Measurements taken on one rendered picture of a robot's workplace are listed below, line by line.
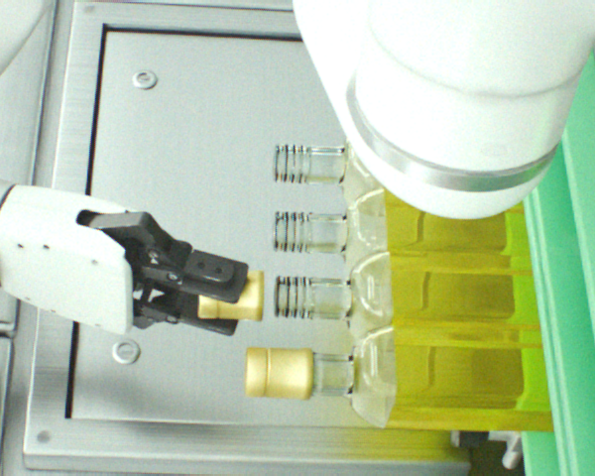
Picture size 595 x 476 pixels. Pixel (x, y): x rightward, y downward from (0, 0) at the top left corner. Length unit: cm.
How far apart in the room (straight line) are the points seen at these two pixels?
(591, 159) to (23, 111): 54
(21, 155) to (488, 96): 68
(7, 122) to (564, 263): 52
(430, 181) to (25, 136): 65
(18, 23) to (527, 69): 51
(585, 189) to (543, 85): 31
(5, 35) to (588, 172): 42
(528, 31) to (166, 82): 72
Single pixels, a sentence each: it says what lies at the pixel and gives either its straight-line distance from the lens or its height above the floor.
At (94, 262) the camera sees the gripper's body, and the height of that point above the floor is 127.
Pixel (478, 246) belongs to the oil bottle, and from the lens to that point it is 93.
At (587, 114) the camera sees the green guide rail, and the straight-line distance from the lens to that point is 87.
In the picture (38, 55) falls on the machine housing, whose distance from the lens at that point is 122.
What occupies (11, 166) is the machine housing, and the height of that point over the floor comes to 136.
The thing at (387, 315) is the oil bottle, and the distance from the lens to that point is 88.
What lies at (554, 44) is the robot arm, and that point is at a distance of 51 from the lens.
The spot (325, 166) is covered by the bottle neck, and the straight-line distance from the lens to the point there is 96.
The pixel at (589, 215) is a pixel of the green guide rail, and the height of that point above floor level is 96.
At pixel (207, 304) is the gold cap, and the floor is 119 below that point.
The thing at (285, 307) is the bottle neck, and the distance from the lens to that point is 89.
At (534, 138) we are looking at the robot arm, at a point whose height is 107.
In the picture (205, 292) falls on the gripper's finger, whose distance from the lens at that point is 87.
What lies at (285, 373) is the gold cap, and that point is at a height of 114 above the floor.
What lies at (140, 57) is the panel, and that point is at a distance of 121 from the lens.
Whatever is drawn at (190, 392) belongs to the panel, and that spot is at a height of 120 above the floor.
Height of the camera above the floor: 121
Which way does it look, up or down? 5 degrees down
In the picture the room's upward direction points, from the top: 87 degrees counter-clockwise
